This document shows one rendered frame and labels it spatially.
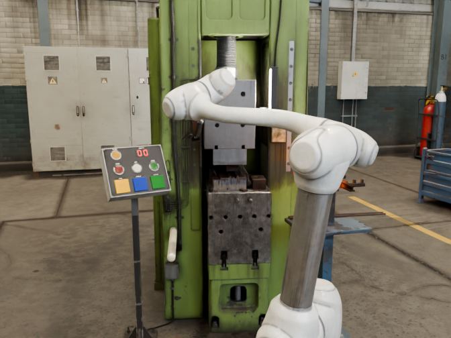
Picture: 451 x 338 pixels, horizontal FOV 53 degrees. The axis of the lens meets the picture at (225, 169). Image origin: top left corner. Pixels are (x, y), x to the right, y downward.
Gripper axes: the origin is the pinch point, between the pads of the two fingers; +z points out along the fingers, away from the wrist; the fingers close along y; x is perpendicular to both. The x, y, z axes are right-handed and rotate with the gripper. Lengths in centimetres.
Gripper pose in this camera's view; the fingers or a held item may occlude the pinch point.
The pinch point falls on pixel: (176, 124)
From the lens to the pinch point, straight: 195.0
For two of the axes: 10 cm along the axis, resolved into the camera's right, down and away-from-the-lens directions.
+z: -5.3, 3.3, 7.8
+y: 5.6, 8.3, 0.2
